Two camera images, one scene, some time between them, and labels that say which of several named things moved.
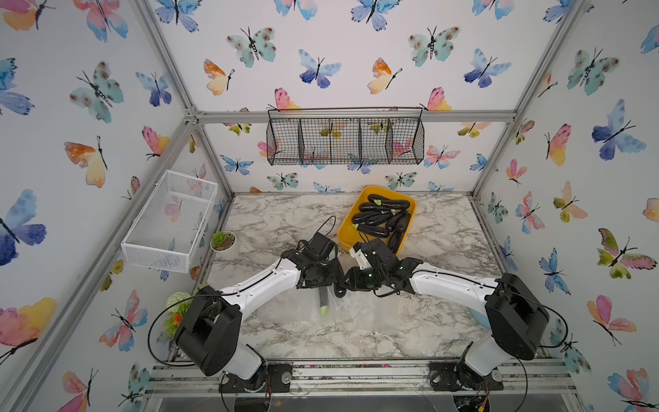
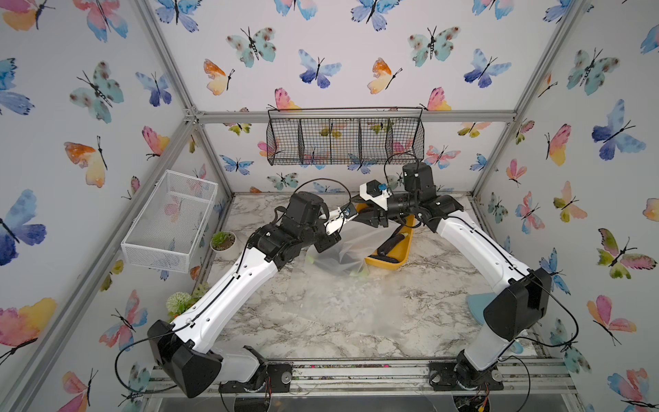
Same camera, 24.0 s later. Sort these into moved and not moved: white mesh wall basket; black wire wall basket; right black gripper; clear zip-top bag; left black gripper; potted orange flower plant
Moved: left black gripper; right black gripper; clear zip-top bag
Not moved: white mesh wall basket; black wire wall basket; potted orange flower plant
